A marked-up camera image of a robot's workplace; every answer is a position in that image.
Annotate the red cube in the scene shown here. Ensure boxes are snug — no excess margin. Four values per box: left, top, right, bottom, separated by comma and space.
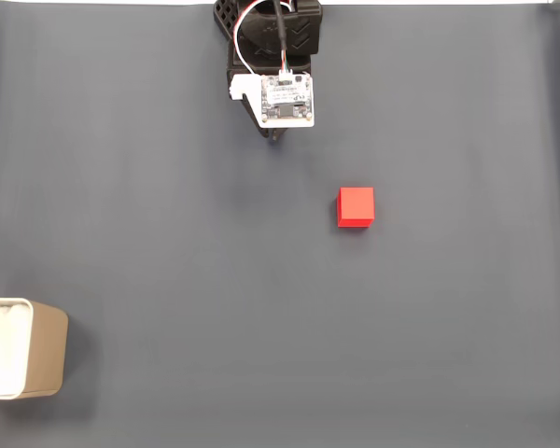
336, 186, 375, 230

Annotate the beige box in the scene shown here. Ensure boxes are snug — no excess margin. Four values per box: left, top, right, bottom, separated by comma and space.
0, 297, 70, 401

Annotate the white padding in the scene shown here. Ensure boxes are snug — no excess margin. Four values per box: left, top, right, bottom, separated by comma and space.
0, 301, 32, 391

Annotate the camera board on white mount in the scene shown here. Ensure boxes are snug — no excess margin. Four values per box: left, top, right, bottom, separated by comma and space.
228, 72, 316, 130

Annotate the black camera cable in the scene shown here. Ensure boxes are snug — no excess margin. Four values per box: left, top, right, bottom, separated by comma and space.
273, 0, 294, 78

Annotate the white red servo cable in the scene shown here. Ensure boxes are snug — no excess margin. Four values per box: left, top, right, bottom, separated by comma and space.
232, 0, 300, 76

